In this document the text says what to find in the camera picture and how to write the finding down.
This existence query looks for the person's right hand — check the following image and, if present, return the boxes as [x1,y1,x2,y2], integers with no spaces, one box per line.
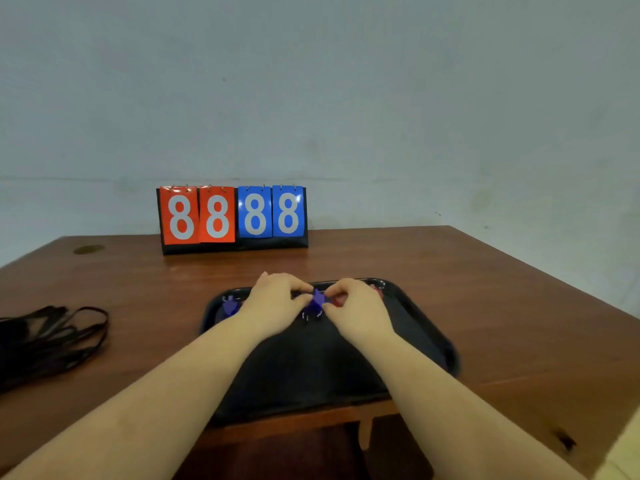
[322,278,397,349]

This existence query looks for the person's left hand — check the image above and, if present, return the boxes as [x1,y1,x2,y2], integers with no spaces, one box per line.
[234,271,315,341]

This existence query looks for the person's left forearm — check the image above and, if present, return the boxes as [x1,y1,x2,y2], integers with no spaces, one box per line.
[0,315,262,480]

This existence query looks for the person's right forearm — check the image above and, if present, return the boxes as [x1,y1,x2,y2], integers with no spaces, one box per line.
[360,331,587,480]

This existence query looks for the black plastic tray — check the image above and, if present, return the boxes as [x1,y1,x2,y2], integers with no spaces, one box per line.
[200,278,461,426]

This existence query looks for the red and blue flip scoreboard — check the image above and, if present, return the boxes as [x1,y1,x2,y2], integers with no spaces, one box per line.
[156,184,309,256]

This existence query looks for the bundle of black straps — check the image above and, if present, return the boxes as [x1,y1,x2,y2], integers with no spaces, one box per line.
[0,306,110,393]

